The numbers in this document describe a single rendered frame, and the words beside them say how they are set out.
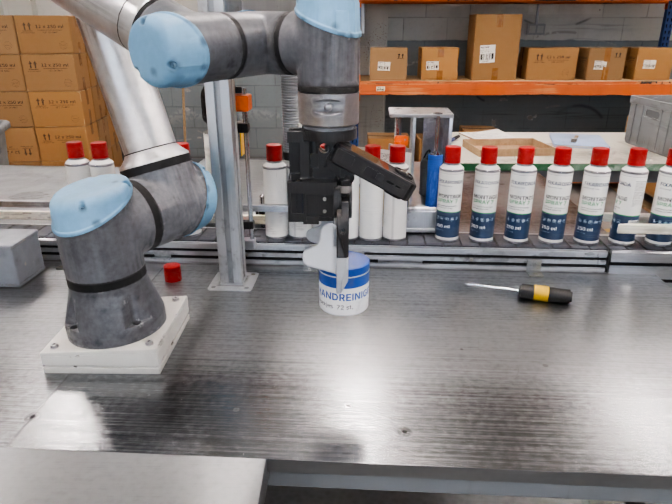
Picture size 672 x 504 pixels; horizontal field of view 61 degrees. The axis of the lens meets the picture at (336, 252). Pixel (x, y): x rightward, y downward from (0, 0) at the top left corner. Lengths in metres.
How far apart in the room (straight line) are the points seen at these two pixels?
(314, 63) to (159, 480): 0.51
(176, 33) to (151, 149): 0.35
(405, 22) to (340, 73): 4.95
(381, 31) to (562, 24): 1.66
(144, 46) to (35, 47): 4.00
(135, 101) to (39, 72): 3.70
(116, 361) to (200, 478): 0.27
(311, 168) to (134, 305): 0.36
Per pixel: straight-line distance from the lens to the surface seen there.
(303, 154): 0.72
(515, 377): 0.90
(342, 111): 0.69
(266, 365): 0.90
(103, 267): 0.88
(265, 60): 0.73
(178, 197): 0.94
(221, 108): 1.06
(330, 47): 0.68
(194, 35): 0.65
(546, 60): 5.15
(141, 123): 0.96
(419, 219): 1.28
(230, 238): 1.13
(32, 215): 1.50
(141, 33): 0.66
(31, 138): 4.76
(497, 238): 1.31
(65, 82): 4.60
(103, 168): 1.33
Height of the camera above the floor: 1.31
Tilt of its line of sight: 22 degrees down
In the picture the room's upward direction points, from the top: straight up
